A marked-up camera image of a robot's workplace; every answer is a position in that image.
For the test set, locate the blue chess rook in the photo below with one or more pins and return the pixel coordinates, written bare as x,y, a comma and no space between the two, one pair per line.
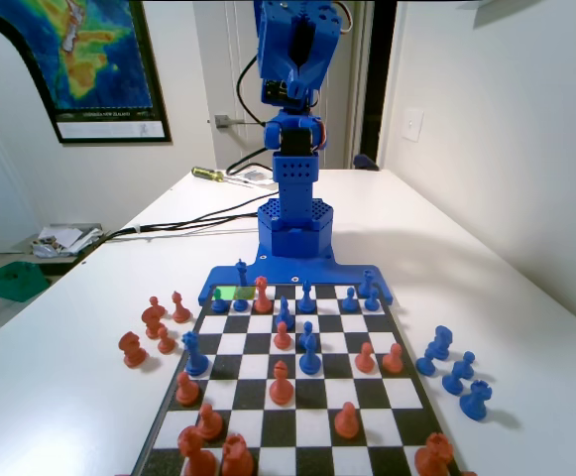
366,285
476,401

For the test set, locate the red chess queen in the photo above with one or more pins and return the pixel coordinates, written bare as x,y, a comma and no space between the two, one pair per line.
262,297

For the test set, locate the blue chess pawn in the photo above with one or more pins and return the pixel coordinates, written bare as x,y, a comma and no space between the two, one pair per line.
218,303
310,364
425,364
453,383
349,301
466,361
372,301

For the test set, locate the blue chess knight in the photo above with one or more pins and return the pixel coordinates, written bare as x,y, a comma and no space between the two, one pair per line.
308,333
440,342

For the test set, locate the red chess pawn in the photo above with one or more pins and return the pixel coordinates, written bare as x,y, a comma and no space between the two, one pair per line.
346,424
166,343
209,424
281,338
187,392
393,360
365,359
154,301

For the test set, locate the red chess knight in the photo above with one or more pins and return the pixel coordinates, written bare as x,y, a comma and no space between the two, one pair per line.
152,320
195,453
133,352

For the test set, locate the blue chess queen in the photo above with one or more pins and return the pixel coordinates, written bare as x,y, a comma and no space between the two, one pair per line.
194,357

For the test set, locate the red chess bishop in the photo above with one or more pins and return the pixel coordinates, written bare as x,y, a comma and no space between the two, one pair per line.
281,387

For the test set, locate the white door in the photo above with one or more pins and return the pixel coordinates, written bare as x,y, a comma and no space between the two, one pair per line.
218,59

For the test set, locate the white paper sheet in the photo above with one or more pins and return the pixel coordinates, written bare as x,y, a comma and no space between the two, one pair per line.
257,175

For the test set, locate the dark blue chair back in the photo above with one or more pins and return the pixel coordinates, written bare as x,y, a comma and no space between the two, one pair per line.
366,162

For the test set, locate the framed map poster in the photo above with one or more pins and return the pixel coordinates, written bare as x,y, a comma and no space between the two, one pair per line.
94,59

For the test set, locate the orange pawn lying left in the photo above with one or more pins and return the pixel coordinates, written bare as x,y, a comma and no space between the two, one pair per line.
180,310

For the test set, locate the pile of papers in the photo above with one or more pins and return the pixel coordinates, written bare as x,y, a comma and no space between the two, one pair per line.
64,238

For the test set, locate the black and white chessboard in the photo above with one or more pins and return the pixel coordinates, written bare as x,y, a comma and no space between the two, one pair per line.
253,367

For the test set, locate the green hexagonal plastic object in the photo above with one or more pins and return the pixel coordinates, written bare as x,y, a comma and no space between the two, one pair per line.
17,280

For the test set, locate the white light switch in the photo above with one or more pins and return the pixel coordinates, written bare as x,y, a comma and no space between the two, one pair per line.
412,125

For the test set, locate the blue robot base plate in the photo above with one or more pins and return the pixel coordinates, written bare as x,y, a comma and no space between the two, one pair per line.
317,275

